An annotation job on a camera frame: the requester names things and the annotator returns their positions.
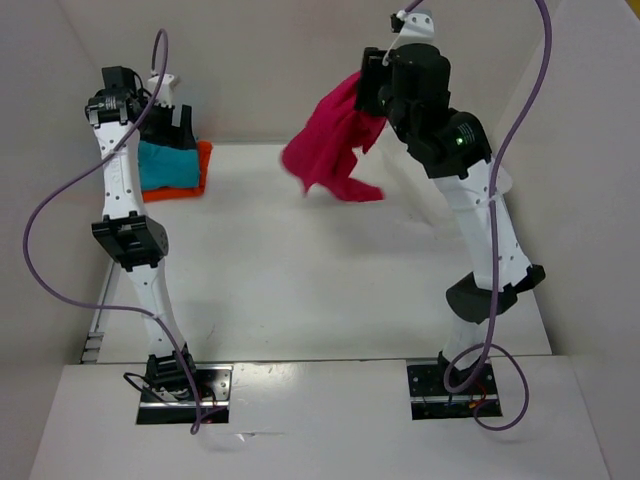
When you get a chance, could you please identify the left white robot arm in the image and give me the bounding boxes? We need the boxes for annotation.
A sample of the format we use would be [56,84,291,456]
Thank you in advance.
[85,66,200,401]

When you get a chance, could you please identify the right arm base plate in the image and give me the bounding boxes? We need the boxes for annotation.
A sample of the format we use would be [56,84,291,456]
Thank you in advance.
[406,359,502,420]

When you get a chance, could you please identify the purple cable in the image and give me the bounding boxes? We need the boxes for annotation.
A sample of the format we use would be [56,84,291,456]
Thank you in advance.
[399,0,554,432]
[22,28,216,435]

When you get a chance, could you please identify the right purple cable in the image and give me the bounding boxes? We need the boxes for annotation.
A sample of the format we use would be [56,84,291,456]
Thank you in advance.
[399,0,554,432]

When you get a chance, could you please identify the pink t shirt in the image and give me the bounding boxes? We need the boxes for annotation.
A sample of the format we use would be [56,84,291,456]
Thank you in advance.
[281,72,386,203]

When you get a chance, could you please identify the orange t shirt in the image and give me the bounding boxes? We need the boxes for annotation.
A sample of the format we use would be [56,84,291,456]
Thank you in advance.
[138,141,213,203]

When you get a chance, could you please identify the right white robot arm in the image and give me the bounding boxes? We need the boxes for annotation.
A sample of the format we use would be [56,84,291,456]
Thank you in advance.
[355,44,545,393]

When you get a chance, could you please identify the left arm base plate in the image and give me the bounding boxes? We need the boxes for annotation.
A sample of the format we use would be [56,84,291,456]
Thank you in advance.
[136,364,233,426]

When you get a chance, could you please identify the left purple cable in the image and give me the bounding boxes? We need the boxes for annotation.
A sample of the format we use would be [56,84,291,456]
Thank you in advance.
[22,28,216,435]

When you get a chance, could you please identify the teal t shirt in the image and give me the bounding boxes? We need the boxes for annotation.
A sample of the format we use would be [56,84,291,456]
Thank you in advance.
[138,141,200,192]

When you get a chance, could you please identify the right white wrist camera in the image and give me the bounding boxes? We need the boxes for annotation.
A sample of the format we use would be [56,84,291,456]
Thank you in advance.
[390,9,435,47]

